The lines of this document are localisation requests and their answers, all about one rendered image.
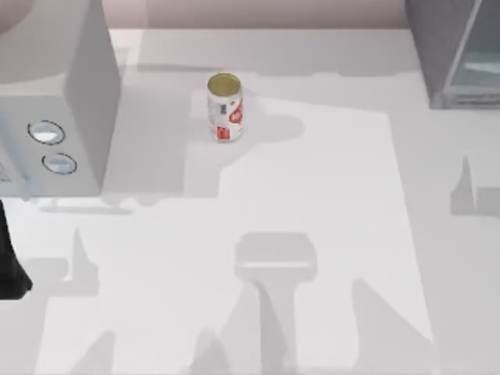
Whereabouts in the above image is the pale microwave oven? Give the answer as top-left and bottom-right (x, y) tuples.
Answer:
(0, 0), (121, 202)

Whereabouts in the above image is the grey cabinet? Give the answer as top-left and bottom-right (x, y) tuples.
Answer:
(405, 0), (500, 111)

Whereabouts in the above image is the small microwave knob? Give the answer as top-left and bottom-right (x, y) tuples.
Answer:
(41, 152), (78, 175)

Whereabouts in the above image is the large microwave knob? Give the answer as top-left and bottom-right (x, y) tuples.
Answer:
(27, 120), (66, 146)

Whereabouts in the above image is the red and white can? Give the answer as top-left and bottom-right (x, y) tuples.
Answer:
(206, 73), (245, 145)

